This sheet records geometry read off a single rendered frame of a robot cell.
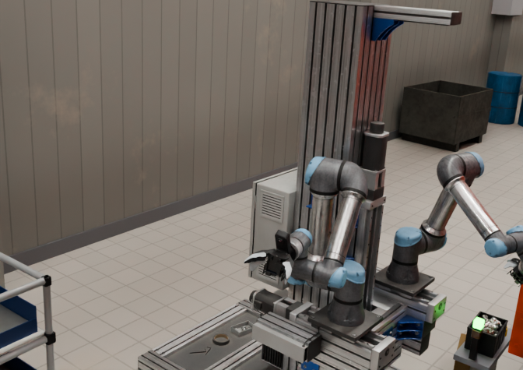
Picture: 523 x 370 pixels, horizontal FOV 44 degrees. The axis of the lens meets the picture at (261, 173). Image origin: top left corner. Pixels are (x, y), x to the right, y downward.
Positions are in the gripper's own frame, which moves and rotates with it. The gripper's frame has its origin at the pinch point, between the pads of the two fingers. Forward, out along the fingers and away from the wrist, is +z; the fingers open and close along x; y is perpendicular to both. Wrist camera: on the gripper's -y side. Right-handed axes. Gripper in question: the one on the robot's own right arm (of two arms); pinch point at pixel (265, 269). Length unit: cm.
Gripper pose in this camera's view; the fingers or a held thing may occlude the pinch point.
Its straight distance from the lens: 206.1
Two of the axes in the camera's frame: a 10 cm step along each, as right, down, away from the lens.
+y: -1.8, 9.2, 3.5
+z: -4.2, 2.6, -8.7
